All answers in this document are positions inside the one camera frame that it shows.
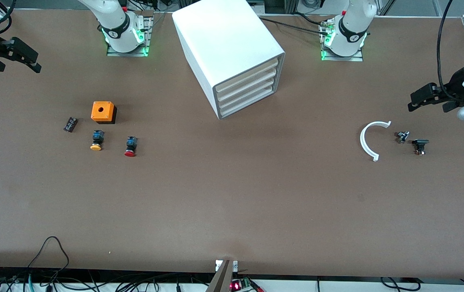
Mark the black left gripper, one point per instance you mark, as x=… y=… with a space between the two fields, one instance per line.
x=457 y=84

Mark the white plastic drawer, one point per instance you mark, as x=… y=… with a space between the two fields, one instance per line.
x=248 y=84
x=248 y=76
x=248 y=93
x=248 y=101

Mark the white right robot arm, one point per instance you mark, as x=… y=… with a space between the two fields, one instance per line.
x=118 y=20

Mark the black square push button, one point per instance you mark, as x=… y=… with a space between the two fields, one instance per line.
x=420 y=142

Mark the yellow push button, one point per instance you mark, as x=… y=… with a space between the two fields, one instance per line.
x=96 y=141

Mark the red push button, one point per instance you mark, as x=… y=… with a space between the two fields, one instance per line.
x=130 y=146

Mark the white drawer cabinet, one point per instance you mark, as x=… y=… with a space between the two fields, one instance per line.
x=224 y=36

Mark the small metal fitting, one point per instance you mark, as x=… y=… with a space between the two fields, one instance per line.
x=402 y=137

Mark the small black contact block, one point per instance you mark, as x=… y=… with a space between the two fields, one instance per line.
x=70 y=124

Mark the orange box with black base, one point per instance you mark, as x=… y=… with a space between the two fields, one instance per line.
x=102 y=110

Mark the circuit board with red display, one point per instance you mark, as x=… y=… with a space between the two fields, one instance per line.
x=236 y=286

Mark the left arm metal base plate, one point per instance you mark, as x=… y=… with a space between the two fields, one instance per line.
x=343 y=58

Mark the white post bracket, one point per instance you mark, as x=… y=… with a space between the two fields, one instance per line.
x=218 y=265

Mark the brown camera post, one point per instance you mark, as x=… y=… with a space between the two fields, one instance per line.
x=222 y=280

